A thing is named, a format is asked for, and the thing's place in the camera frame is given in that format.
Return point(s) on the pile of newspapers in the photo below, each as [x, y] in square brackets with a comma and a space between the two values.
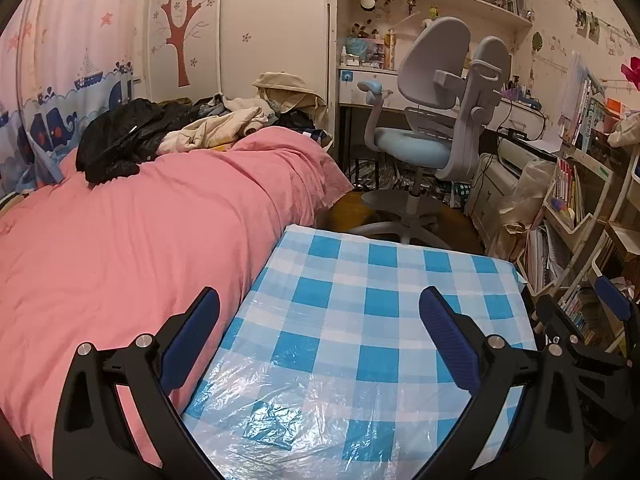
[380, 175]

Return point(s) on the black jacket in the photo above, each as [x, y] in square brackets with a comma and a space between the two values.
[120, 135]

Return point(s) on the upright picture books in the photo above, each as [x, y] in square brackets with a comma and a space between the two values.
[590, 110]

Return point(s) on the clear plastic bag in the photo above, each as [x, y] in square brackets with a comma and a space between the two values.
[530, 185]

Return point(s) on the red tree wall sticker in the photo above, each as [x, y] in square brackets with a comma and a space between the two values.
[180, 40]

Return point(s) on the row of red books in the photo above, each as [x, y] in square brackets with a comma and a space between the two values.
[567, 185]

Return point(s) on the pink blanket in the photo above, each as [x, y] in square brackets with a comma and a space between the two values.
[125, 260]

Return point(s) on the blue checkered tablecloth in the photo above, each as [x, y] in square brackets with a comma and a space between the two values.
[350, 310]

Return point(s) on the whale print curtain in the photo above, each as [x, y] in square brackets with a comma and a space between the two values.
[75, 60]

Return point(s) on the grey office chair blue seat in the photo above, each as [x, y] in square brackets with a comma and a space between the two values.
[410, 145]

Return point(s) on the khaki garment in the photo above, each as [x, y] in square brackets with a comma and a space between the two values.
[285, 85]

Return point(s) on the white printer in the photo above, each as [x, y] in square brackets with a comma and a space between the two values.
[520, 157]

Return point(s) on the beige cloth bag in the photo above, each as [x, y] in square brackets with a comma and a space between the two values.
[625, 130]

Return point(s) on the beige crumpled clothes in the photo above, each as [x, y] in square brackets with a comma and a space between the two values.
[215, 130]

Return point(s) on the magenta paper decoration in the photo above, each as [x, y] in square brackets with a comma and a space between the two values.
[631, 70]

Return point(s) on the dark blue striped garment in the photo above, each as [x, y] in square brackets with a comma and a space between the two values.
[300, 120]

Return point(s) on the white wall shelf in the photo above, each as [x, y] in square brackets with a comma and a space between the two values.
[334, 35]

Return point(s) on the white drawer cabinet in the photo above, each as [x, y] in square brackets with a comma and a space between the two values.
[487, 195]

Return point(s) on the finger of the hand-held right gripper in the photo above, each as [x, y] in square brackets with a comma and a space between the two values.
[550, 315]
[612, 300]

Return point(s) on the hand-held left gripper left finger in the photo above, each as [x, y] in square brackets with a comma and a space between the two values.
[192, 340]

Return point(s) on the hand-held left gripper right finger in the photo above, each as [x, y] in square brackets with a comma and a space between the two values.
[450, 340]

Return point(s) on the stack of colourful books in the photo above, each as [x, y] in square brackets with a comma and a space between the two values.
[575, 310]

